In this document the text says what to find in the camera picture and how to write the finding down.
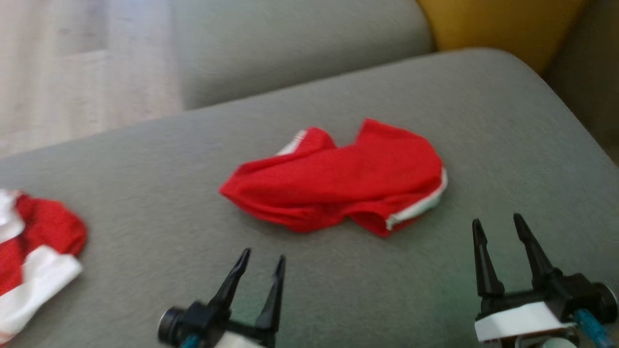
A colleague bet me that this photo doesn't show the right gripper blue cable plug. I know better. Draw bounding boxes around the right gripper blue cable plug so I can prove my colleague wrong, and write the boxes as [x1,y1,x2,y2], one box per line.
[575,309,616,348]

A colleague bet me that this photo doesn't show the red shorts with white trim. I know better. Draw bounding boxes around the red shorts with white trim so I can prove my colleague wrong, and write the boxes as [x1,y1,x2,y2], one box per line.
[219,117,448,237]

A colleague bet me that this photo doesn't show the grey sofa cushion with seam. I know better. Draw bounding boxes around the grey sofa cushion with seam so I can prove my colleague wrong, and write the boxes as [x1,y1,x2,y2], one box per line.
[172,0,434,111]

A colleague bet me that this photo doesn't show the red white jersey number 23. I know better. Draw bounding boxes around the red white jersey number 23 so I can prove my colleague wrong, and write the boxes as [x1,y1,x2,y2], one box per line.
[0,189,88,345]

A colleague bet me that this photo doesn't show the yellow cushion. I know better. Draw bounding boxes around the yellow cushion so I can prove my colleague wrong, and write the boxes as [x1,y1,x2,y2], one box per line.
[416,0,619,165]

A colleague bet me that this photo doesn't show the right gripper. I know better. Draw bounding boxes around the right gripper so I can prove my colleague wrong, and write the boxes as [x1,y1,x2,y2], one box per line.
[472,213,619,343]

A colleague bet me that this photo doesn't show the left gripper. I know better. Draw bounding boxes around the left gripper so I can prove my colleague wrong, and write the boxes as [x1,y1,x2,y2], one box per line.
[157,248,286,348]

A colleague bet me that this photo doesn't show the large grey sofa seat cushion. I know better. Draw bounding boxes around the large grey sofa seat cushion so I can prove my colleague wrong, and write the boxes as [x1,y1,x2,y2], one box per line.
[0,47,619,348]

